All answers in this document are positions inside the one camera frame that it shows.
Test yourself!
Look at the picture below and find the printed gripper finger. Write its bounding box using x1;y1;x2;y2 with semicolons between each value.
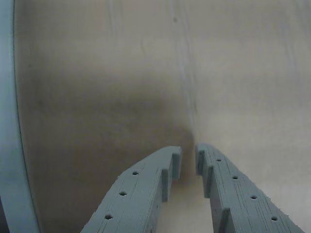
80;145;183;233
195;143;307;233

